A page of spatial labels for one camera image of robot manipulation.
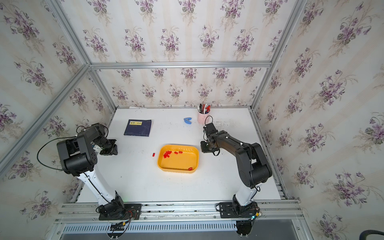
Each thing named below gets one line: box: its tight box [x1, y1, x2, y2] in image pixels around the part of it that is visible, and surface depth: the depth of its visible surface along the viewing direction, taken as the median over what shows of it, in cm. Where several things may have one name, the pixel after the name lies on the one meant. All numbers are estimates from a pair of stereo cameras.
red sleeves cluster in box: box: [163, 150, 183, 159], surface depth 95 cm
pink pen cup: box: [197, 111, 211, 125], surface depth 107 cm
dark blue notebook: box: [123, 119, 152, 137], surface depth 109 cm
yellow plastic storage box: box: [157, 144, 200, 174], surface depth 93 cm
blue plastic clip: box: [183, 117, 192, 125], surface depth 113 cm
